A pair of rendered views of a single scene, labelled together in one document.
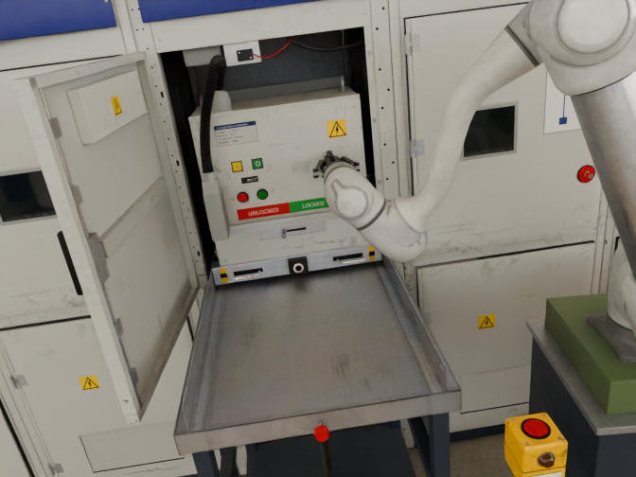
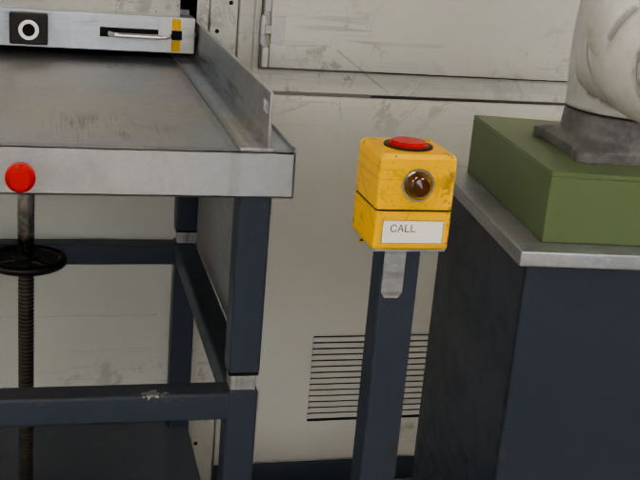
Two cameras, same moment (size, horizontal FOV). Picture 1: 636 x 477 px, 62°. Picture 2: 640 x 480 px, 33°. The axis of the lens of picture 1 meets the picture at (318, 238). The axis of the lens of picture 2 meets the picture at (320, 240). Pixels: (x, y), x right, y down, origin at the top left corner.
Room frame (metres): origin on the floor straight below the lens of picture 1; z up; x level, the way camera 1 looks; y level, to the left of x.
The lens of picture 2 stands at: (-0.31, -0.03, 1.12)
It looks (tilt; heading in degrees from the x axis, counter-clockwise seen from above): 17 degrees down; 347
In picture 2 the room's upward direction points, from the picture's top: 5 degrees clockwise
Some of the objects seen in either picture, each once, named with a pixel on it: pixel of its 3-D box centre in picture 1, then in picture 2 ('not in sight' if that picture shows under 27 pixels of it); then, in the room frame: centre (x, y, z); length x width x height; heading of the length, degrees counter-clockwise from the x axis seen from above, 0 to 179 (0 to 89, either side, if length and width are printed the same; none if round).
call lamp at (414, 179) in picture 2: (547, 462); (419, 187); (0.66, -0.34, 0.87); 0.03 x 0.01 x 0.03; 92
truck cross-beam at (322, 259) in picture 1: (297, 261); (29, 26); (1.54, 0.07, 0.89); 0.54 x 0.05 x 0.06; 93
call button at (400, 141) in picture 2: (535, 430); (408, 148); (0.71, -0.34, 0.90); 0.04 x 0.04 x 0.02
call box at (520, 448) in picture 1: (534, 450); (403, 192); (0.71, -0.34, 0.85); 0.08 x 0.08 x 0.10; 2
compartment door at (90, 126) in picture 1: (131, 218); not in sight; (1.25, 0.45, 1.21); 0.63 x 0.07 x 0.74; 177
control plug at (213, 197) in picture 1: (216, 208); not in sight; (1.44, 0.28, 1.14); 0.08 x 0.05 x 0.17; 3
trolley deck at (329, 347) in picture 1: (308, 334); (26, 108); (1.22, 0.06, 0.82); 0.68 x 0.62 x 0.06; 2
